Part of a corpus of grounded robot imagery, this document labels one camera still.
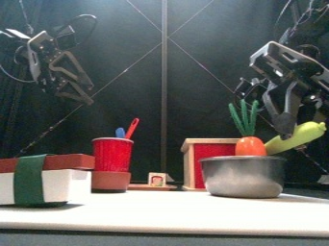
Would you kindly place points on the grey frame foot bracket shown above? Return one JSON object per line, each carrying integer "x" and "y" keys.
{"x": 324, "y": 179}

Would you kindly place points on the white box with red lid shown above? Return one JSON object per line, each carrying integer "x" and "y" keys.
{"x": 55, "y": 184}

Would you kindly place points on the toy carrot with green leaves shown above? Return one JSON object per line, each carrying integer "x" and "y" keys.
{"x": 250, "y": 146}

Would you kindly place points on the grey metal bowl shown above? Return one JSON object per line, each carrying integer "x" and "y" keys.
{"x": 242, "y": 177}

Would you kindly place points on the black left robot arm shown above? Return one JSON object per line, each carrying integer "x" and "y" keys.
{"x": 12, "y": 48}

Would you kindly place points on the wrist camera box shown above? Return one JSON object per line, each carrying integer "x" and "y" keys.
{"x": 66, "y": 36}
{"x": 250, "y": 89}

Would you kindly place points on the white table mat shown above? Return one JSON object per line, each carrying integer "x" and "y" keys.
{"x": 172, "y": 213}

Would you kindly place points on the vertical metal frame pole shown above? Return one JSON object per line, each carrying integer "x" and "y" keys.
{"x": 164, "y": 86}

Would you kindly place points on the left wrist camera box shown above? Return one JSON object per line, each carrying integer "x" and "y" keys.
{"x": 66, "y": 36}

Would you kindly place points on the small wooden picture cube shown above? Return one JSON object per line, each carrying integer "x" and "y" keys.
{"x": 157, "y": 179}

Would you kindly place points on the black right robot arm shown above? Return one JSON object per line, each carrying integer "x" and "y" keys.
{"x": 308, "y": 22}

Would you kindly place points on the yellow-green toy vegetable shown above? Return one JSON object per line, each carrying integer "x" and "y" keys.
{"x": 300, "y": 137}

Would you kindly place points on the green band around box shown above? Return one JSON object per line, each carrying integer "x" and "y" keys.
{"x": 28, "y": 181}

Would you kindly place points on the red ribbed cup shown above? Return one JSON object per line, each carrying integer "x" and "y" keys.
{"x": 113, "y": 155}

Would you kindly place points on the terracotta brown bowl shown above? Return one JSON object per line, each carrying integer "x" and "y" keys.
{"x": 110, "y": 181}

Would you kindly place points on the flat wooden board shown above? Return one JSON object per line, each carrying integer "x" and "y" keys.
{"x": 141, "y": 187}

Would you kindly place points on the blue toy spoon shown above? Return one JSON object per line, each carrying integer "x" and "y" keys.
{"x": 121, "y": 132}

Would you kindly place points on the wooden box with red panel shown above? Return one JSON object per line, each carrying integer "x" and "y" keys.
{"x": 193, "y": 160}

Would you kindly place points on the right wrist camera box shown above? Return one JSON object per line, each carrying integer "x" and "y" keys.
{"x": 250, "y": 89}

